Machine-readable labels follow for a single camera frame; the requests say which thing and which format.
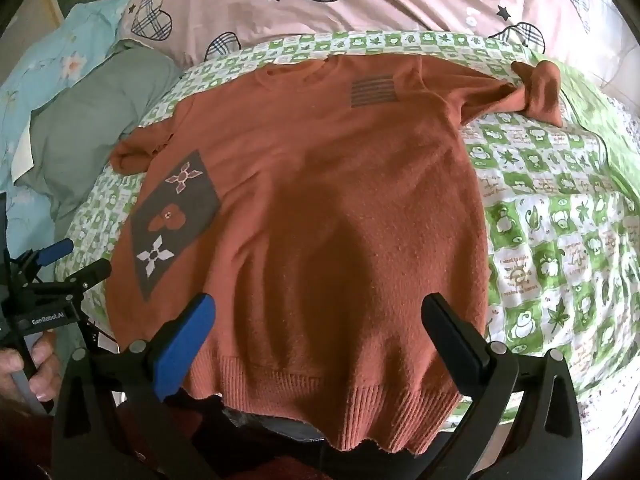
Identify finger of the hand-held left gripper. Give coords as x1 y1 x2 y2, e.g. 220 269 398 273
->
20 239 75 281
47 259 112 301

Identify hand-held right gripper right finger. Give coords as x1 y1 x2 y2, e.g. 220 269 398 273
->
421 292 583 480

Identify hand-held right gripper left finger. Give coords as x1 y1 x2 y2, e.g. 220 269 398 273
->
51 292 236 480

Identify orange knit sweater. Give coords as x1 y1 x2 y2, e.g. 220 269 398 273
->
109 55 563 453

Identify person's left hand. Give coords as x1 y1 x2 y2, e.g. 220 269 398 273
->
0 332 63 417

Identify person's dark trousers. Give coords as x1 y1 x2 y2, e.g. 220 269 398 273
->
115 391 471 480

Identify grey-green cloth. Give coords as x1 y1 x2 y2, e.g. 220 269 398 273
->
27 40 183 221

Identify green checkered printed blanket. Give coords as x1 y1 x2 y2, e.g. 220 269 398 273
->
52 30 640 441

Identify light blue floral cloth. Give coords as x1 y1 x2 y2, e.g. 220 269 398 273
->
0 0 146 261

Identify pink duvet with plaid hearts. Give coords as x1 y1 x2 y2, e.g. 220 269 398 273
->
117 0 621 91

